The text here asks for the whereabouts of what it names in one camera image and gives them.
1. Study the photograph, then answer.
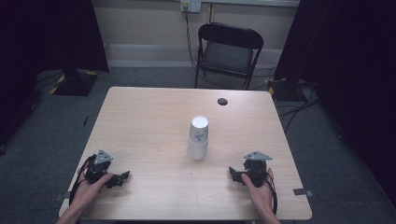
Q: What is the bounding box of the grey tape strip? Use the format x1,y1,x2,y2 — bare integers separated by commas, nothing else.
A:
53,191,72,203
292,187,315,199

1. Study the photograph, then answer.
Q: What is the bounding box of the printed white paper cup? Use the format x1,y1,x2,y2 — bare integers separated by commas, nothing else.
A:
188,115,210,144

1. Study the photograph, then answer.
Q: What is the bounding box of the person's left hand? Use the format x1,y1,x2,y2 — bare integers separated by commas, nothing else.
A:
71,172,115,215

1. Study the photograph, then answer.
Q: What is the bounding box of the hand-held gripper cable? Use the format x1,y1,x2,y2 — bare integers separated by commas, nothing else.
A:
263,175,279,217
68,154,96,207

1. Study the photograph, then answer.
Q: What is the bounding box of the black braided power cable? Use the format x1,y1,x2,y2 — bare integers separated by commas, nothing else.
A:
183,5,200,72

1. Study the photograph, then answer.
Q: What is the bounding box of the white wall socket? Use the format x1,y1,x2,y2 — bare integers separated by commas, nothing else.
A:
179,0,203,14

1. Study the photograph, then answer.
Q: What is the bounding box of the black folding chair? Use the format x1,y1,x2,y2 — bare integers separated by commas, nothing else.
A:
193,21,265,91

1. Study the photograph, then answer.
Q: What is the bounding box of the right hand-held gripper cable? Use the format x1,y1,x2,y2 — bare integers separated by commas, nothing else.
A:
263,175,279,217

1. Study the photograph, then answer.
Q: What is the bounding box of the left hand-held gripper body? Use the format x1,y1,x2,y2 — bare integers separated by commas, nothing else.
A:
83,148,114,185

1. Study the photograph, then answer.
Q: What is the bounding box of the left hand-held gripper cable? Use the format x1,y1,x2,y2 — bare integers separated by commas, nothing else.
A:
68,154,96,207

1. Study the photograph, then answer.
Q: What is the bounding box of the plain white paper cup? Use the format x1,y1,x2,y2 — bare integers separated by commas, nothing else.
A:
186,133,209,161

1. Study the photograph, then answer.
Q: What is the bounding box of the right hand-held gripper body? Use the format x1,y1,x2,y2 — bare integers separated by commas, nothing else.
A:
242,150,274,189

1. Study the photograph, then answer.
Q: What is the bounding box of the person's right hand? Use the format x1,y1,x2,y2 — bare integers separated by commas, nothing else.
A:
240,167,276,217

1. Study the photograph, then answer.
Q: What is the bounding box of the black curtain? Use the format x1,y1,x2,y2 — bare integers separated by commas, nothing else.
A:
273,0,396,206

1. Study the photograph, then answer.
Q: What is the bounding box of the black stand base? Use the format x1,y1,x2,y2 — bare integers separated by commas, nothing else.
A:
266,77,309,103
49,68,101,97

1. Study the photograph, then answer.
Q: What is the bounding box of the black floor cable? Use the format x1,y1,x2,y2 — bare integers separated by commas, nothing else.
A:
276,81,321,133

